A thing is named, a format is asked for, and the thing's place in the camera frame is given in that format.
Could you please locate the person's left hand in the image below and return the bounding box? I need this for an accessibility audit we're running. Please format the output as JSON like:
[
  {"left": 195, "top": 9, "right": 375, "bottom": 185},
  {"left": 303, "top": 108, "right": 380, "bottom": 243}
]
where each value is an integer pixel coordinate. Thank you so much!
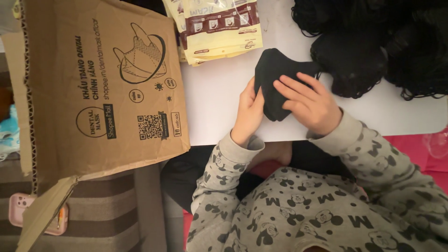
[{"left": 231, "top": 77, "right": 265, "bottom": 148}]

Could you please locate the person's right hand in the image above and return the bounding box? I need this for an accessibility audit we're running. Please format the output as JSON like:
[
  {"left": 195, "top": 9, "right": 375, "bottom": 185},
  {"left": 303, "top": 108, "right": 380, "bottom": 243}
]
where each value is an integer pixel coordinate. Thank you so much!
[{"left": 273, "top": 72, "right": 343, "bottom": 137}]

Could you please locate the black face mask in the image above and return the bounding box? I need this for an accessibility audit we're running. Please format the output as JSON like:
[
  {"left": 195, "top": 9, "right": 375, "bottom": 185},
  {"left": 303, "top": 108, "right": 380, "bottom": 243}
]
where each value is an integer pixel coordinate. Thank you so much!
[{"left": 254, "top": 48, "right": 322, "bottom": 122}]

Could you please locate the person's foot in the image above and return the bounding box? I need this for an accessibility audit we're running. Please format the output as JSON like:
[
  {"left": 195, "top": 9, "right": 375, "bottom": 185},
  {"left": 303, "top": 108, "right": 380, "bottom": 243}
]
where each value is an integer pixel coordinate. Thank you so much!
[{"left": 247, "top": 141, "right": 293, "bottom": 171}]

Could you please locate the stack of cream mask packets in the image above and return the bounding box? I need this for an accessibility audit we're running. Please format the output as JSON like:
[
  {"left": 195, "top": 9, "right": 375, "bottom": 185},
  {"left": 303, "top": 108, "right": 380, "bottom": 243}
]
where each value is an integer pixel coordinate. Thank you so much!
[{"left": 162, "top": 0, "right": 264, "bottom": 67}]

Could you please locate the heap of black face masks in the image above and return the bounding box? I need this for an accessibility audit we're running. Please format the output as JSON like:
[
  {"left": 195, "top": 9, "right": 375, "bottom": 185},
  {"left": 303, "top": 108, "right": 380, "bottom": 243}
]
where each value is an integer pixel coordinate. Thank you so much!
[{"left": 291, "top": 0, "right": 448, "bottom": 101}]

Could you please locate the person's grey printed sweater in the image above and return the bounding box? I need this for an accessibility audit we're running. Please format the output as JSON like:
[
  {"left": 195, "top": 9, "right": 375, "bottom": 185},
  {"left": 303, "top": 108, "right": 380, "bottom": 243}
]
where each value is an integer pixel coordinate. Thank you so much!
[{"left": 186, "top": 111, "right": 448, "bottom": 252}]

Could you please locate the clear plastic bag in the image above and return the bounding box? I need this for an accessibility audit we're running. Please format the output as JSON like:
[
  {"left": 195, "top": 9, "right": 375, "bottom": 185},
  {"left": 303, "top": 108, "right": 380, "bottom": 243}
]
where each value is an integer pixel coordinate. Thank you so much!
[{"left": 422, "top": 127, "right": 448, "bottom": 160}]

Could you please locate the brown cardboard carton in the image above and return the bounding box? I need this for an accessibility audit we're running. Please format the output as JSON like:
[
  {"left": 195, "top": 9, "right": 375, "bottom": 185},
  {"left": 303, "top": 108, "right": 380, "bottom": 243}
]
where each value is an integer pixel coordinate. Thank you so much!
[{"left": 2, "top": 0, "right": 191, "bottom": 252}]

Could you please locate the striped brown cushion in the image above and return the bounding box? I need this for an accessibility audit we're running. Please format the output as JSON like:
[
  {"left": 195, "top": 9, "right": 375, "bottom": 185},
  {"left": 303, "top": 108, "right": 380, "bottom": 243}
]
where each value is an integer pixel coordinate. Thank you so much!
[{"left": 0, "top": 159, "right": 167, "bottom": 252}]

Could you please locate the blue printed bag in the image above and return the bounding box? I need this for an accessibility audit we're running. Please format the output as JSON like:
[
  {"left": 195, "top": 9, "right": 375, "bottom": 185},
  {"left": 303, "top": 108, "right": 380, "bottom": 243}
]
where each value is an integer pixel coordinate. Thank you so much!
[{"left": 0, "top": 104, "right": 21, "bottom": 161}]

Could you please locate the pink phone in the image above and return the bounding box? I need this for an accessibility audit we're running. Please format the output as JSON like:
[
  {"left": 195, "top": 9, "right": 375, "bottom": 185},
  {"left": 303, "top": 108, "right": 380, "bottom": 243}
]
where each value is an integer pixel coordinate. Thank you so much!
[{"left": 8, "top": 192, "right": 69, "bottom": 236}]

